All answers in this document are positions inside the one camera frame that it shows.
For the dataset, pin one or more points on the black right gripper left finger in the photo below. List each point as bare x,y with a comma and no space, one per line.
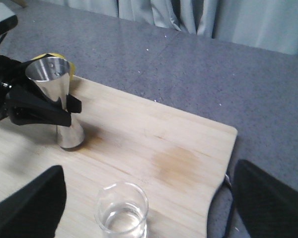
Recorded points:
36,209

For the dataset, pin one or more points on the grey curtain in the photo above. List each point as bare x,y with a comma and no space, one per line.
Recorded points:
265,24

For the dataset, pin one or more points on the yellow lemon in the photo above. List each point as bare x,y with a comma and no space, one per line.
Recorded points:
72,66

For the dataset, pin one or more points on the wooden cutting board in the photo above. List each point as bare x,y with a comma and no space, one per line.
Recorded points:
178,159

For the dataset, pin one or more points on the silver double jigger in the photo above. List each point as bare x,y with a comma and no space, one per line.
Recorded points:
52,76

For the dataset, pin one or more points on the clear glass beaker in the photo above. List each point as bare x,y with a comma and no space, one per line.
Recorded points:
121,211

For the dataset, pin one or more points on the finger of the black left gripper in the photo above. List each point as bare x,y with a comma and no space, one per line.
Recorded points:
73,104

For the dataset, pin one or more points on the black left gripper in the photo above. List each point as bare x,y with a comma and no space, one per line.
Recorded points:
20,105

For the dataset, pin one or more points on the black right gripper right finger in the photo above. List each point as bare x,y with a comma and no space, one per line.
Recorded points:
267,207

